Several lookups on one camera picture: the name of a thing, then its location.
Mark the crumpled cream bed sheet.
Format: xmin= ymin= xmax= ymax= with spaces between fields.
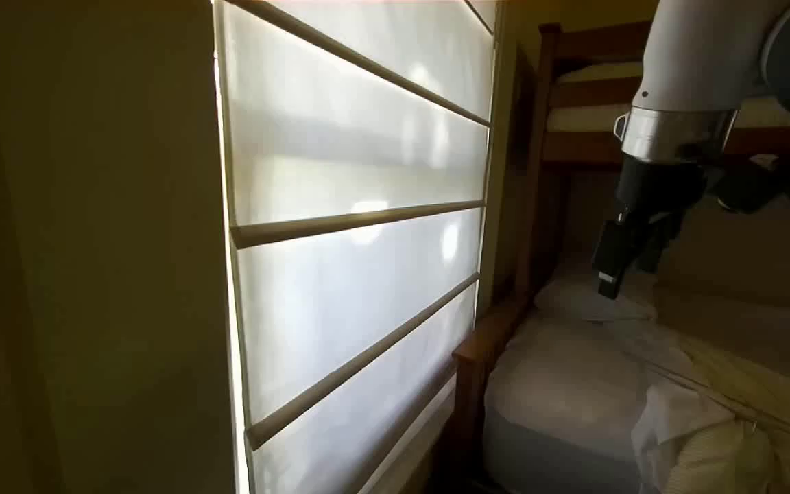
xmin=629 ymin=313 xmax=790 ymax=494

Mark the white roman window blind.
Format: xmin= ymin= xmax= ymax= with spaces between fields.
xmin=213 ymin=0 xmax=498 ymax=494

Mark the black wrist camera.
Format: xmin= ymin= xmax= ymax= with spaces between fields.
xmin=705 ymin=156 xmax=786 ymax=220

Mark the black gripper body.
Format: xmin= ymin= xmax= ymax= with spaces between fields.
xmin=609 ymin=151 xmax=709 ymax=225

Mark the wooden bunk bed frame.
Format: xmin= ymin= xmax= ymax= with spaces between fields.
xmin=447 ymin=18 xmax=790 ymax=482

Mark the white pillow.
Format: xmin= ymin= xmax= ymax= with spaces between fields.
xmin=530 ymin=265 xmax=664 ymax=325

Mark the white mattress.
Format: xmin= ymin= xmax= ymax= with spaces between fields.
xmin=479 ymin=307 xmax=690 ymax=494

